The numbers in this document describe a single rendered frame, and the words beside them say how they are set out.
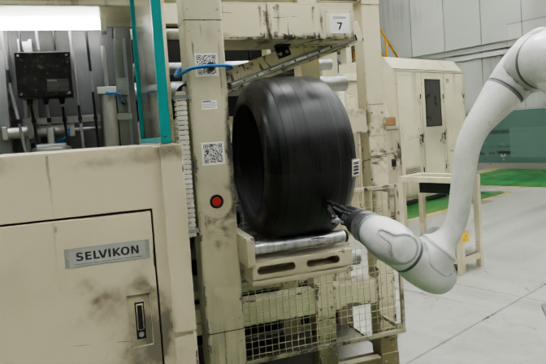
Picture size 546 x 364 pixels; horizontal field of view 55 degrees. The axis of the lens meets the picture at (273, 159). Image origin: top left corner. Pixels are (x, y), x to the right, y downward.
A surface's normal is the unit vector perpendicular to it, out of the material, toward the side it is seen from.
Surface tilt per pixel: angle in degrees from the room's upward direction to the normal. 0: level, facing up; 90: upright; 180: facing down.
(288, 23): 90
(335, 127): 70
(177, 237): 90
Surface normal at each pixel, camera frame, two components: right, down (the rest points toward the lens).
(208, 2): 0.31, 0.03
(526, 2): -0.76, 0.08
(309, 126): 0.26, -0.34
